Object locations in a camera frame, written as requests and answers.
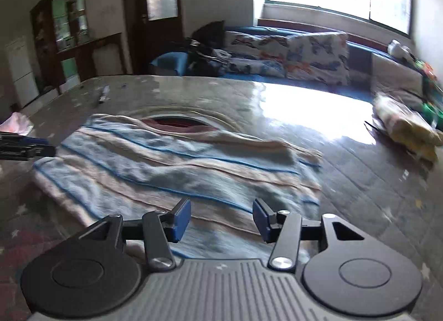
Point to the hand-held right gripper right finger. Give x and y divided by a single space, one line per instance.
259 219

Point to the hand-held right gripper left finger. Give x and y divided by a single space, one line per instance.
181 217

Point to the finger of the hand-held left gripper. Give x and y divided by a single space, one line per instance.
31 141
27 153

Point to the blue beige striped towel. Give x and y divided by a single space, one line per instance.
173 175

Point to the white pink plastic bag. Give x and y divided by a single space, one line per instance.
15 122

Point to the white cabinet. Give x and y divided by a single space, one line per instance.
22 72

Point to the marker pen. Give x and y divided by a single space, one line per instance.
103 94

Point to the round black induction hob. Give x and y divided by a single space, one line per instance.
173 121

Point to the wooden display cabinet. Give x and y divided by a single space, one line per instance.
69 13

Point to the blue sofa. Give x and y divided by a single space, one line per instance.
166 61

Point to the dark wooden door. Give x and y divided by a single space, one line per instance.
159 44

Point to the butterfly print cushion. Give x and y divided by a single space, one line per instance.
256 51

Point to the folded yellow cloth in plastic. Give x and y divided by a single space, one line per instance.
405 124

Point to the large butterfly print pillow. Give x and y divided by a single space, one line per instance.
318 54

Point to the black bag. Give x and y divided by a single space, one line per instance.
207 37

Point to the grey cushion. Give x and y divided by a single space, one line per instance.
391 72

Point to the green bowl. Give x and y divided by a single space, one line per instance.
434 111

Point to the white plush toy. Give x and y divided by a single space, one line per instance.
398 49

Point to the orange green toy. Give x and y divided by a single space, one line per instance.
425 70

